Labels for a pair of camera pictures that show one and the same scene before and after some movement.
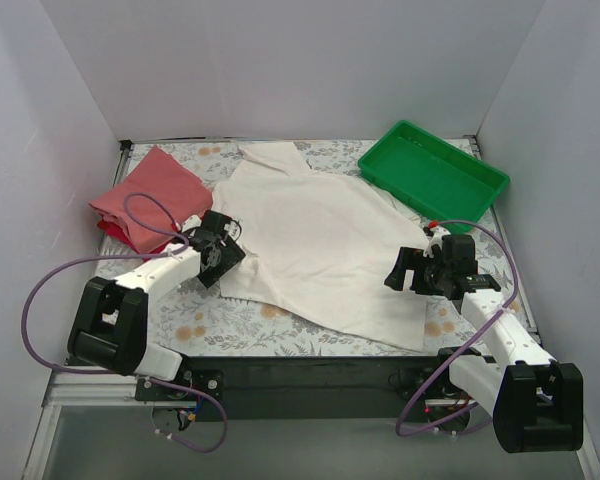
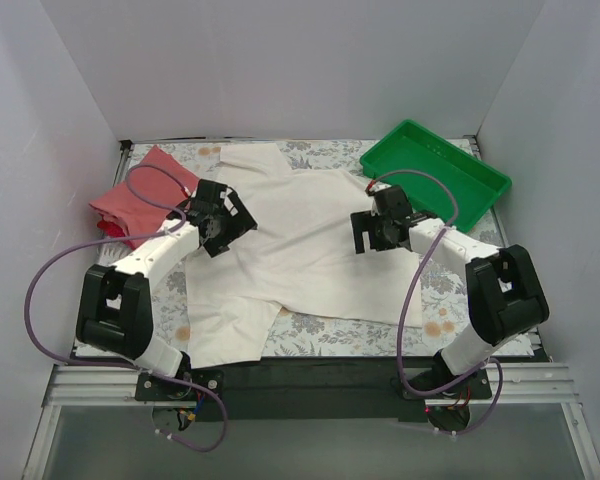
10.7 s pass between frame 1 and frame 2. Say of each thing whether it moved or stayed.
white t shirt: stayed
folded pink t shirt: stayed
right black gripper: moved
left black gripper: moved
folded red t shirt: stayed
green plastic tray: stayed
